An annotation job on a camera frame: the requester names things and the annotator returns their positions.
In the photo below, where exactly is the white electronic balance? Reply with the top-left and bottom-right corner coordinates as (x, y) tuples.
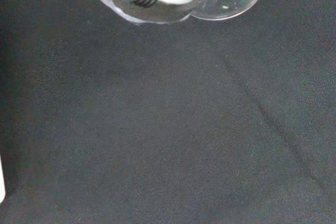
(0, 153), (7, 205)

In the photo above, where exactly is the black bench cloth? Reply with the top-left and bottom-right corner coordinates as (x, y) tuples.
(0, 0), (336, 224)

